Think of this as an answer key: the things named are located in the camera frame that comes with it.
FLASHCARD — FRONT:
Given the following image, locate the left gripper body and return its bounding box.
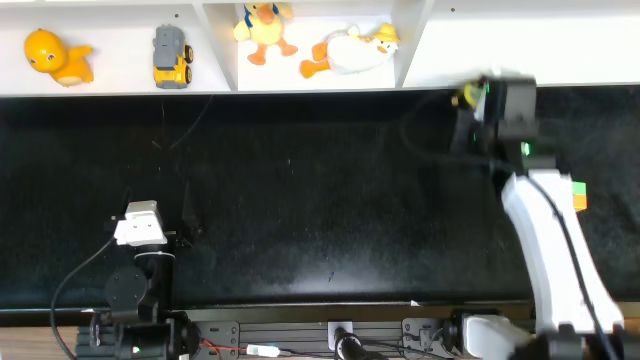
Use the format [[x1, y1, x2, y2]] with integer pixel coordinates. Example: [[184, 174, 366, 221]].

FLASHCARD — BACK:
[[162, 229, 196, 250]]

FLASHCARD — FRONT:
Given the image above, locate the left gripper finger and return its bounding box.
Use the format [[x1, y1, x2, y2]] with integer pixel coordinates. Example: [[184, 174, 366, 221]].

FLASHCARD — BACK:
[[117, 185, 133, 217], [181, 180, 203, 236]]

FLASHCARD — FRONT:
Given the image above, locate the yellow rattle drum wooden handle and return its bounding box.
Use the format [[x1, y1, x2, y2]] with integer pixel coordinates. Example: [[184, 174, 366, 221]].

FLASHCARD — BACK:
[[451, 81, 489, 112]]

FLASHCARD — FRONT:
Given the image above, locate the many-coloured puzzle cube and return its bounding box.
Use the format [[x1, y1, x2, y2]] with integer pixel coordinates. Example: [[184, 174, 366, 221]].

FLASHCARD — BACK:
[[571, 180, 589, 214]]

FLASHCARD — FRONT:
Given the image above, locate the grey and yellow toy truck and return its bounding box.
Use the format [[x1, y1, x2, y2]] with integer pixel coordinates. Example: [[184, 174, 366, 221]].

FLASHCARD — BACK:
[[151, 23, 195, 91]]

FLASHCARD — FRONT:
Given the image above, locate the yellow rubber duck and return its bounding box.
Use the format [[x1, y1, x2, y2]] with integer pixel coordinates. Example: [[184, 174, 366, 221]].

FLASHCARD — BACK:
[[23, 28, 95, 88]]

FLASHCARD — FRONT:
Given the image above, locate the white plush duck yellow hat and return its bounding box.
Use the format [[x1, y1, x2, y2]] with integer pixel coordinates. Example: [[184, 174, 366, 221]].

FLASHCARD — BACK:
[[299, 22, 401, 80]]

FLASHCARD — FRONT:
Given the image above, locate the white shelf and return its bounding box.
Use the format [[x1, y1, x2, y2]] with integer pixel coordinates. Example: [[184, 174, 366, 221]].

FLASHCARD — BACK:
[[0, 0, 640, 98]]

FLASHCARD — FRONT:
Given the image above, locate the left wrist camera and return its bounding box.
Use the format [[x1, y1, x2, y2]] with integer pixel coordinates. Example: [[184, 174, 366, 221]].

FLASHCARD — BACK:
[[113, 200, 169, 247]]

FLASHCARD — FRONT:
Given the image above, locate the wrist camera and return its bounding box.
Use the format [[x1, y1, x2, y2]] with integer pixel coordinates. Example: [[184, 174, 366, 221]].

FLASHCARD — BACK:
[[113, 200, 169, 247], [499, 77, 539, 142]]

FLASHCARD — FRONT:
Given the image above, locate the black cable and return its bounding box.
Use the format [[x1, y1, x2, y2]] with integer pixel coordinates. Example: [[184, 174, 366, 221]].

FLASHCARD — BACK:
[[398, 92, 506, 170], [49, 234, 119, 360]]

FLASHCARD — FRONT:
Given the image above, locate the mounting rail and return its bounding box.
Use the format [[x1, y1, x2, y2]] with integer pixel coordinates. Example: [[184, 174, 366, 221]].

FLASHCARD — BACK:
[[74, 310, 506, 360]]

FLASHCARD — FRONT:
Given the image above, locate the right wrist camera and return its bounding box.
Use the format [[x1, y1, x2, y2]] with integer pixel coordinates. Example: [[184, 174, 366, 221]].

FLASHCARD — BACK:
[[499, 77, 539, 142]]

